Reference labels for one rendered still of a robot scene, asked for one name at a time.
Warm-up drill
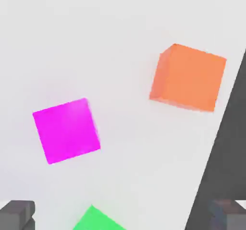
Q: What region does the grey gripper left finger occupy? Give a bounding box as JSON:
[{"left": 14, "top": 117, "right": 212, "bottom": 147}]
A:
[{"left": 0, "top": 200, "right": 36, "bottom": 230}]

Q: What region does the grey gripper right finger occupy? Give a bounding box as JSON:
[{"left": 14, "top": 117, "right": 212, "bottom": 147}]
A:
[{"left": 209, "top": 199, "right": 246, "bottom": 230}]

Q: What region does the large green box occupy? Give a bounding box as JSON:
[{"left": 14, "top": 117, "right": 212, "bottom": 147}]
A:
[{"left": 72, "top": 204, "right": 127, "bottom": 230}]

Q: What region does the large magenta box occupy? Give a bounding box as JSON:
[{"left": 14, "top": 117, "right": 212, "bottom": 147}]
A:
[{"left": 32, "top": 97, "right": 101, "bottom": 165}]

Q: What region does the large orange box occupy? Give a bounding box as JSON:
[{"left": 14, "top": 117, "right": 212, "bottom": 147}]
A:
[{"left": 149, "top": 43, "right": 227, "bottom": 112}]

